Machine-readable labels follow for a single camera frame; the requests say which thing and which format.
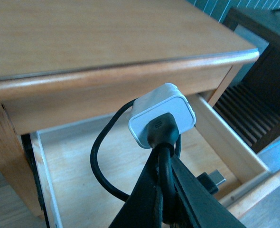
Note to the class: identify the pale green pleated curtain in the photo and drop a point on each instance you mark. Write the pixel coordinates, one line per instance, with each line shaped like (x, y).
(218, 9)

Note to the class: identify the dark wooden side table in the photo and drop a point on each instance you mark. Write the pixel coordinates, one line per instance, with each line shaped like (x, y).
(252, 107)

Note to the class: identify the white charger with black cable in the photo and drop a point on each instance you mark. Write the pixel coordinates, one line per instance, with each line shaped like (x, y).
(157, 120)

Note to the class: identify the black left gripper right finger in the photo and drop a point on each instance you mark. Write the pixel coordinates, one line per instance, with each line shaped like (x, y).
(197, 208)

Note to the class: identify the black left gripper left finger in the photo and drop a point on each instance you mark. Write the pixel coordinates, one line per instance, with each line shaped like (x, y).
(143, 208)

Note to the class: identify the light wooden nightstand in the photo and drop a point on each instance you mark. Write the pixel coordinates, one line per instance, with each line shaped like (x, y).
(67, 60)

